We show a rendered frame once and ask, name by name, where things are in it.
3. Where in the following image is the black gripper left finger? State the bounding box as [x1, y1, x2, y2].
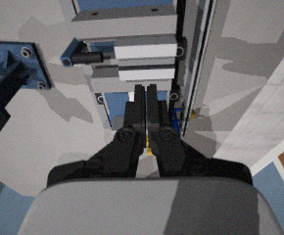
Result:
[46, 84, 146, 187]

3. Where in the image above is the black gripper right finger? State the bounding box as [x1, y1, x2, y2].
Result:
[147, 84, 254, 186]

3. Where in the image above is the grey rectangular block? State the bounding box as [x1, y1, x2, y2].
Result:
[114, 36, 177, 80]

